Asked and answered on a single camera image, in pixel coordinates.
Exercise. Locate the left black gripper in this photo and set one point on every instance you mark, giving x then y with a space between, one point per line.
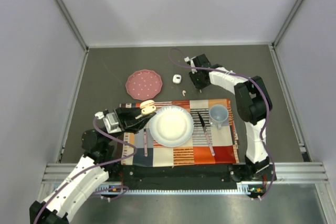
129 123

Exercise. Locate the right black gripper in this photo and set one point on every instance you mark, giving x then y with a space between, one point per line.
199 86

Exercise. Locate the pink earbud charging case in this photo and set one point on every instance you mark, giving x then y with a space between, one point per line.
147 107

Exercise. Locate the white earbud charging case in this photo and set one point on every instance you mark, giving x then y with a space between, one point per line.
177 78

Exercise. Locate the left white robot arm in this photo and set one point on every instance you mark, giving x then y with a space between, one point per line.
103 149

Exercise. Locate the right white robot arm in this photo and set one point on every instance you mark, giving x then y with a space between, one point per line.
252 101

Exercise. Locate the pink polka dot plate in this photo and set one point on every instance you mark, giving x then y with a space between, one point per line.
144 84

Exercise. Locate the light blue mug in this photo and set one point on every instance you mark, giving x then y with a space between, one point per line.
218 115

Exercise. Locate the white ceramic plate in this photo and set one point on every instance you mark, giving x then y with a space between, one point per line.
172 126

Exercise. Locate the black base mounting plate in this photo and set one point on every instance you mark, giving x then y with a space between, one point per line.
194 177

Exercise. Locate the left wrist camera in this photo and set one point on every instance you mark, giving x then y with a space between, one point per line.
112 120

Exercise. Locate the pink handled fork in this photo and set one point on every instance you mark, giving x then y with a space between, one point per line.
145 142

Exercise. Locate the pink handled knife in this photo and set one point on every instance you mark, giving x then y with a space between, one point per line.
206 134

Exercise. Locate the grey slotted cable duct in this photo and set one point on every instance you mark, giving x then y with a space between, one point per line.
241 189

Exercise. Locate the aluminium frame rail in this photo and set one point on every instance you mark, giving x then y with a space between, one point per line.
70 22

